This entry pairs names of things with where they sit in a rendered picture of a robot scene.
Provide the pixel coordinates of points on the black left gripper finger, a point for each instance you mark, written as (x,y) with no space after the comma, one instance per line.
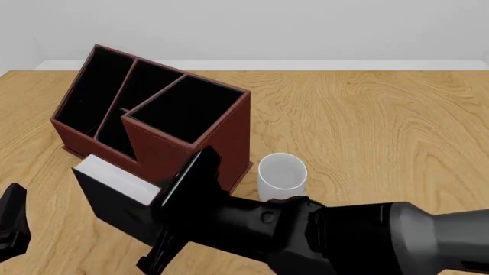
(13,209)

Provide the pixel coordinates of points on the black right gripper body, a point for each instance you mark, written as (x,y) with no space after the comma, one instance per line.
(195,194)

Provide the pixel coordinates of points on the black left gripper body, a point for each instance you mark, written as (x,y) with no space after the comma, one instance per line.
(13,243)

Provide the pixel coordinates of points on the black book with white pages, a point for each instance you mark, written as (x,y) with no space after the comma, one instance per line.
(114,200)

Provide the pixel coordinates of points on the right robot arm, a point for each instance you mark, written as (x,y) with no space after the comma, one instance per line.
(351,235)

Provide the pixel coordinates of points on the red-brown desk caddy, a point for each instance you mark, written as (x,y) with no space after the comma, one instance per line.
(160,149)

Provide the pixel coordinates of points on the white mug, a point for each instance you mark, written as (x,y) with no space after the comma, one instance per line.
(280,183)

